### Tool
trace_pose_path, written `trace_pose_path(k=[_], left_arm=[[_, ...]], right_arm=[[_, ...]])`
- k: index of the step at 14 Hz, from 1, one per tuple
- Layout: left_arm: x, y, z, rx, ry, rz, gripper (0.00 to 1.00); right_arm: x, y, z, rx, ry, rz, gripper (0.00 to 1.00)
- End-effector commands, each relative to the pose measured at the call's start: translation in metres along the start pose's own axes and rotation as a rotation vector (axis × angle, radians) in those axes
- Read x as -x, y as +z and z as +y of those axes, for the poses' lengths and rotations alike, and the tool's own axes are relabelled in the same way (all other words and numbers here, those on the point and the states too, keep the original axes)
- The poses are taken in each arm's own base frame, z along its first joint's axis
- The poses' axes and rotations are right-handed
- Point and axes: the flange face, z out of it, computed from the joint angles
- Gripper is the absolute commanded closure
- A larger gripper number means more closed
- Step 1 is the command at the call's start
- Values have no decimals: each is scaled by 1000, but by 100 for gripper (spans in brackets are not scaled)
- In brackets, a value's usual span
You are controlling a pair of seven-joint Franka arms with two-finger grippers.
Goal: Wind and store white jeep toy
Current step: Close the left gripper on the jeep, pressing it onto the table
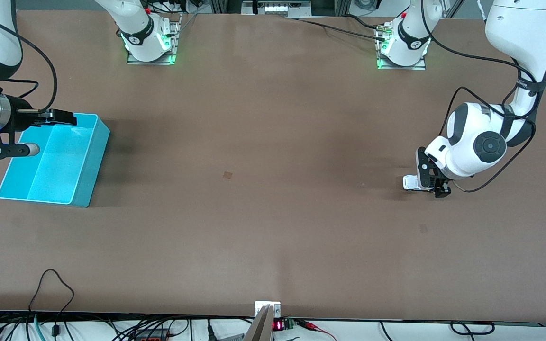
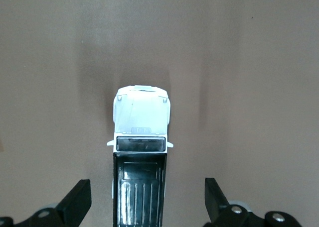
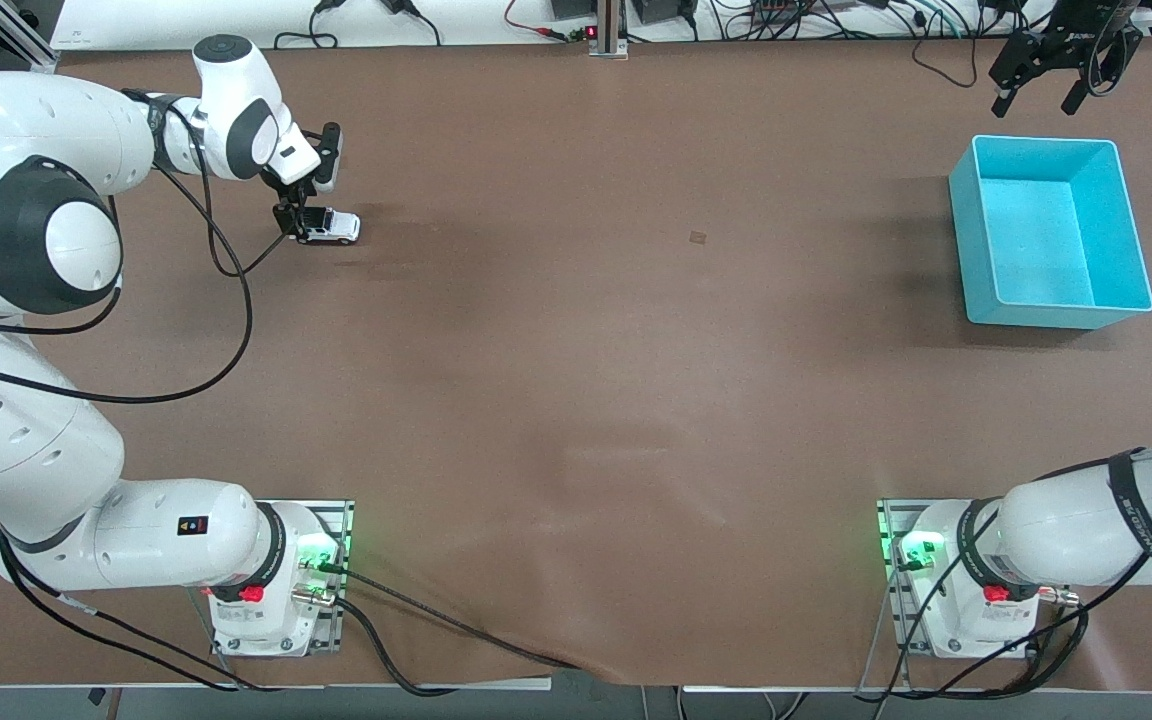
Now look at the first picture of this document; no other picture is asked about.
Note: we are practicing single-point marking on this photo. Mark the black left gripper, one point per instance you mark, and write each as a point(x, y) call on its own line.
point(442, 190)

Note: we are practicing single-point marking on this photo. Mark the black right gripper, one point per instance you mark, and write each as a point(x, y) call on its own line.
point(20, 118)

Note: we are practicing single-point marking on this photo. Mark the white jeep toy black roof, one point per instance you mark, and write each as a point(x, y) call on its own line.
point(410, 183)

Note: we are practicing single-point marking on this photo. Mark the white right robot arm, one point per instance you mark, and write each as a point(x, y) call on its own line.
point(3, 42)

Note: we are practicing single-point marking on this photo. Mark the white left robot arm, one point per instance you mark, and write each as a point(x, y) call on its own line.
point(472, 142)

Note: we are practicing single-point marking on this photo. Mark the cyan plastic bin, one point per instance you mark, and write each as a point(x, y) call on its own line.
point(55, 166)

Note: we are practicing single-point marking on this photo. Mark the red digit display module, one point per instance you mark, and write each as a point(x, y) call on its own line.
point(278, 325)

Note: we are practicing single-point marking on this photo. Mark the lit control box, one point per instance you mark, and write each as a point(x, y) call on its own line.
point(277, 8)

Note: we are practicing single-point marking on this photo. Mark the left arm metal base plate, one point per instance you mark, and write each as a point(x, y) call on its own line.
point(420, 66)

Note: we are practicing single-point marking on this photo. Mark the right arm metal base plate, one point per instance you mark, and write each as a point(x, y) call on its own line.
point(177, 38)

